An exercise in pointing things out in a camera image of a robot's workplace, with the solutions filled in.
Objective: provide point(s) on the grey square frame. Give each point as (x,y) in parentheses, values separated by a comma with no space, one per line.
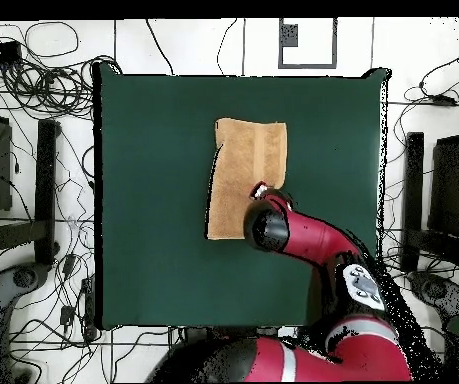
(281,48)

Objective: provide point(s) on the dark green table cloth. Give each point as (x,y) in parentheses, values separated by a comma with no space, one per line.
(153,200)

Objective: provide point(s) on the black power strip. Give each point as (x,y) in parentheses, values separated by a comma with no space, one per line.
(89,304)

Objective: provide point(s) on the black stand frame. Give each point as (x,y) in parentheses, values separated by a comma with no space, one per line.
(45,180)
(413,180)

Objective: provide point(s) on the tan terry towel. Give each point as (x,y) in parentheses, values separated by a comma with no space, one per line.
(237,168)

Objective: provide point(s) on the black power adapter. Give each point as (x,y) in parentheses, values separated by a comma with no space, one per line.
(67,314)
(70,264)

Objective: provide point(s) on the small grey square plate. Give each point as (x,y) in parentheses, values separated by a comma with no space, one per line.
(290,35)

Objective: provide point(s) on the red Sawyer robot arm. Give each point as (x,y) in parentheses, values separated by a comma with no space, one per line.
(317,236)

